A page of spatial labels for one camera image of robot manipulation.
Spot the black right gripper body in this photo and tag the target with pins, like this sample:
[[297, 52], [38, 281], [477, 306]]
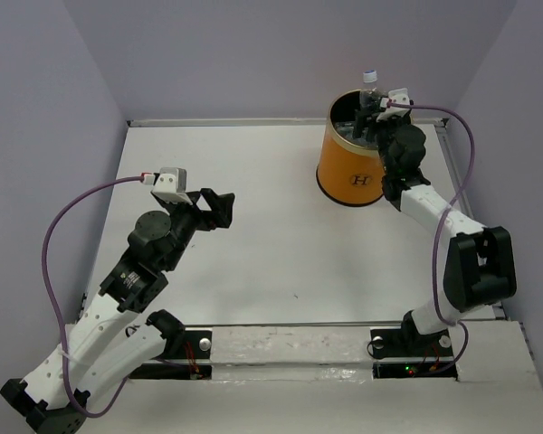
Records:
[[389, 131]]

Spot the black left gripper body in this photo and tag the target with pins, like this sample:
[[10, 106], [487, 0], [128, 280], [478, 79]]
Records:
[[189, 218]]

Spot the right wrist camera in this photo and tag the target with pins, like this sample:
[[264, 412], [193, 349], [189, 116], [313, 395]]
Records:
[[398, 96]]

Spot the tall clear bottle white cap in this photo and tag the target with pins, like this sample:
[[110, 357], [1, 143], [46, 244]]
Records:
[[370, 88]]

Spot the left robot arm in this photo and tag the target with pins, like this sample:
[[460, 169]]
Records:
[[61, 393]]

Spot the orange cylindrical bin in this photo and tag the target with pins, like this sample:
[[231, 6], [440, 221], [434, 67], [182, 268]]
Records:
[[350, 171]]

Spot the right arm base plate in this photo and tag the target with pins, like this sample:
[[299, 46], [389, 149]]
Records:
[[394, 360]]

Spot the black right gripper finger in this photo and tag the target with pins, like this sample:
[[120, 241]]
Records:
[[362, 117], [374, 127]]

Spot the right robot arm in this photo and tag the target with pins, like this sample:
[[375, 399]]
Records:
[[472, 264]]

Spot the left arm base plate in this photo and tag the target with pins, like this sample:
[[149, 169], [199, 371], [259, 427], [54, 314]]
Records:
[[191, 361]]

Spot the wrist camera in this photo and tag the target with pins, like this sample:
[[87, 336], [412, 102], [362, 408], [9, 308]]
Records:
[[398, 96], [170, 186]]

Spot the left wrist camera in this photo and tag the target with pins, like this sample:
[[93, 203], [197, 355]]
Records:
[[170, 186]]

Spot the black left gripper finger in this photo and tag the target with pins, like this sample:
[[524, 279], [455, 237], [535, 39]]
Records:
[[211, 198], [219, 218]]

